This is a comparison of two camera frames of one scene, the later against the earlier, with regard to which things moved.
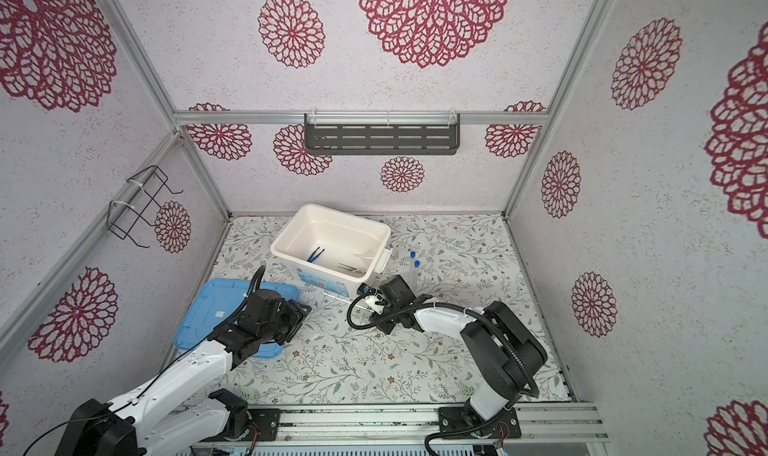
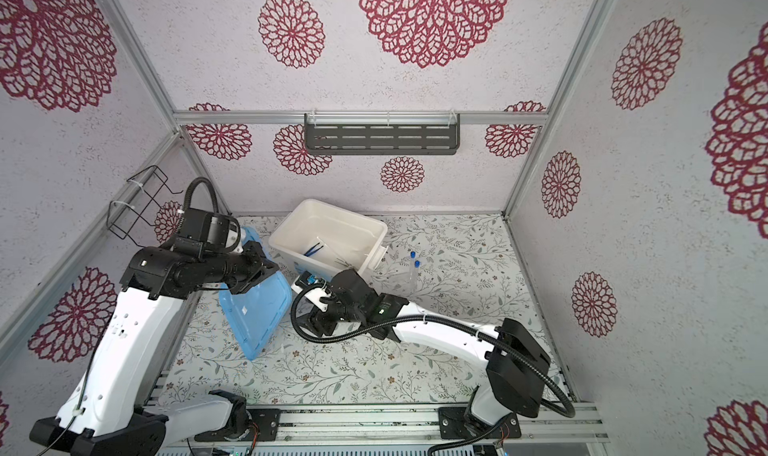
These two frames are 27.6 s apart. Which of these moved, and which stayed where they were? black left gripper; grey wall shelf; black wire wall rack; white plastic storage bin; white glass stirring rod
Moved: white glass stirring rod; black left gripper
Stayed: grey wall shelf; black wire wall rack; white plastic storage bin
